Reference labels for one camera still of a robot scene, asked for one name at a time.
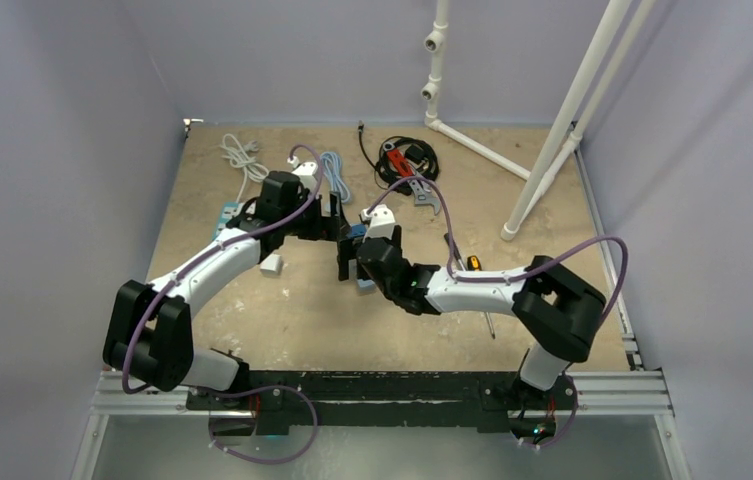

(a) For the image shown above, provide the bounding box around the white power strip cord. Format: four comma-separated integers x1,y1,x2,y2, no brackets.
219,132,271,204

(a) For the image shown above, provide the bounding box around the white charger plug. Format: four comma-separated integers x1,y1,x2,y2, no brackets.
259,254,284,277

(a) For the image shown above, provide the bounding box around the light blue cord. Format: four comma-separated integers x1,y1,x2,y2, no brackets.
320,150,355,207

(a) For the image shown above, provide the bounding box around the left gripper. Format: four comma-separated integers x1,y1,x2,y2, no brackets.
281,190,350,242

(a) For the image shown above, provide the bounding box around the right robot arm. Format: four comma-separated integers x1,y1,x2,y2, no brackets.
355,237,607,407

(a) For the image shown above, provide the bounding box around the yellow black screwdriver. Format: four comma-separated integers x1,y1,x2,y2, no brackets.
468,255,498,340

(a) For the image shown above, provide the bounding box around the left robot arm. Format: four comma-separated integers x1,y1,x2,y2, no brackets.
102,171,348,409

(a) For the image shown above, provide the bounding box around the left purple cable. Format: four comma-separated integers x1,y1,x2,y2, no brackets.
121,144,319,465

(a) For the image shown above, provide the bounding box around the black handle hammer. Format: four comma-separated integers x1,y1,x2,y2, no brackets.
443,233,466,271

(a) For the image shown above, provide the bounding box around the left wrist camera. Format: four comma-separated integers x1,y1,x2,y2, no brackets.
292,161,322,193

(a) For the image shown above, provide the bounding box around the coiled black cable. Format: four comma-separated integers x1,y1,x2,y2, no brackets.
356,120,442,197

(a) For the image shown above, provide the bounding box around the white pvc pipe frame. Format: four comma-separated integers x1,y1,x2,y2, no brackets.
420,1,655,240

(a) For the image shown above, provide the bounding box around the purple cable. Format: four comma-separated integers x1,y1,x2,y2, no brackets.
121,144,319,465
365,174,630,452

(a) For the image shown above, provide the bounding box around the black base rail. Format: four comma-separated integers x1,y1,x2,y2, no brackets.
186,370,577,440

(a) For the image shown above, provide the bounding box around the red adjustable wrench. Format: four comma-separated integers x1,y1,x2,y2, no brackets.
381,141,441,216

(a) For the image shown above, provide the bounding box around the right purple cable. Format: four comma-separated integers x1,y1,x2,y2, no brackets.
365,174,630,452

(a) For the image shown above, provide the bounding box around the teal power strip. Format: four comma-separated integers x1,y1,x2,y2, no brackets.
211,202,241,240

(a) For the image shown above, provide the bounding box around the blue power strip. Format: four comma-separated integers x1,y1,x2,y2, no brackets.
348,223,376,295

